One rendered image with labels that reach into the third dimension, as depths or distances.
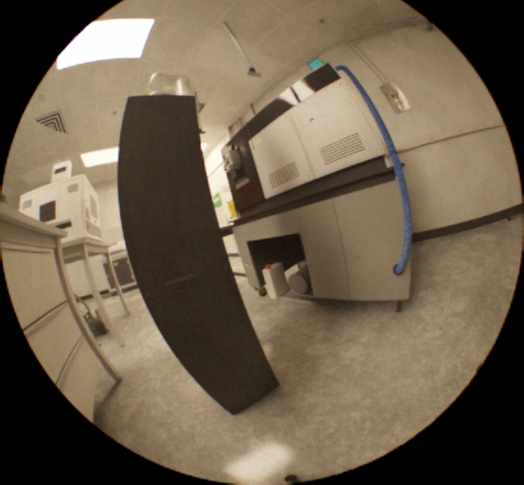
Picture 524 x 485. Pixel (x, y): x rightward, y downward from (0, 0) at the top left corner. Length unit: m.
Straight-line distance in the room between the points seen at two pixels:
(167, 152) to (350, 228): 0.75
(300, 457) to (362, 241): 0.88
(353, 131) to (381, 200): 0.36
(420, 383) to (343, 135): 1.10
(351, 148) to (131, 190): 0.85
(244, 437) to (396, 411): 0.49
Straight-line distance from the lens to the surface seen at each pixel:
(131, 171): 0.43
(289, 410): 0.71
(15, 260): 0.76
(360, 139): 0.83
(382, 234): 0.74
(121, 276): 3.79
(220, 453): 0.74
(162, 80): 1.22
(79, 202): 1.56
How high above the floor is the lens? 0.66
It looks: level
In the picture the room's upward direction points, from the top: 16 degrees counter-clockwise
